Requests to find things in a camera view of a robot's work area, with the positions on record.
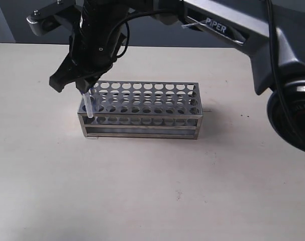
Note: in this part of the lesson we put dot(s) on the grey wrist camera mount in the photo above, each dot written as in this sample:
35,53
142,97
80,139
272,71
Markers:
49,18

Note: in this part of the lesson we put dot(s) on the stainless steel test tube rack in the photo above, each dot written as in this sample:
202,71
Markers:
143,110

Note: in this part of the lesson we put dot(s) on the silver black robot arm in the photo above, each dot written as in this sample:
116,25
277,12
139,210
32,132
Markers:
272,37

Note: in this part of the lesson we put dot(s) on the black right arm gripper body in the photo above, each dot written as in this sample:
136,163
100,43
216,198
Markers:
93,40

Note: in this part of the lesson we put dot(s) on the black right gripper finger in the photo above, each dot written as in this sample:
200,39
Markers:
84,83
64,75

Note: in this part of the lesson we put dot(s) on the blue capped tube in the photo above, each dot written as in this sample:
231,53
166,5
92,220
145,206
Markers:
88,105

